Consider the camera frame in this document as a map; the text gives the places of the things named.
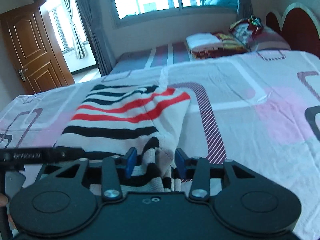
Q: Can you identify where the grey curtain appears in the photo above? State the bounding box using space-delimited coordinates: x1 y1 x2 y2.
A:
70 0 118 76

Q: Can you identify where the striped mattress sheet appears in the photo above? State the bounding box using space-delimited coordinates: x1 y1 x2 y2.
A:
109 41 193 75

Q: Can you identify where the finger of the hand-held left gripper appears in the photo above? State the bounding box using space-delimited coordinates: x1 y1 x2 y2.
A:
54 148 86 159

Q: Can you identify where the white folded blanket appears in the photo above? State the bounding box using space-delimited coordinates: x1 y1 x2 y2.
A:
186 32 223 53

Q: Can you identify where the patterned pink grey bed sheet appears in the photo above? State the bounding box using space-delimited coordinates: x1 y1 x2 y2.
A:
0 50 320 233

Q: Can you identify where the red patterned blanket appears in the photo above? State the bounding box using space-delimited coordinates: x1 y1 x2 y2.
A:
191 32 248 60

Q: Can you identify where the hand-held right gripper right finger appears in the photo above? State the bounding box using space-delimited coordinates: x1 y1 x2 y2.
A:
174 149 253 200

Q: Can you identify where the pale tied curtain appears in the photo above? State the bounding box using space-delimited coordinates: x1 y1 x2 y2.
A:
61 0 87 60

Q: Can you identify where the wooden door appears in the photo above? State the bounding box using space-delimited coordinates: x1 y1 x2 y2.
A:
0 4 75 95

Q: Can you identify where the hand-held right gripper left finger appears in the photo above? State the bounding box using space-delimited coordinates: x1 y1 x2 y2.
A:
37 147 137 201

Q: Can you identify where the teal cushion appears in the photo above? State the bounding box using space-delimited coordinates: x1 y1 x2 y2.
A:
204 0 238 7

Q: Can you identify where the striped knit sweater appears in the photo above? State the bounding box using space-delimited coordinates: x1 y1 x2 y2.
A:
54 84 192 193

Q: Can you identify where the patterned pillow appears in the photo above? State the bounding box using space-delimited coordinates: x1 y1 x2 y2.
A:
229 17 291 52

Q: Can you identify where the red bed headboard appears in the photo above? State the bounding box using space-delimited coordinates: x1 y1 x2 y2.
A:
265 2 320 58

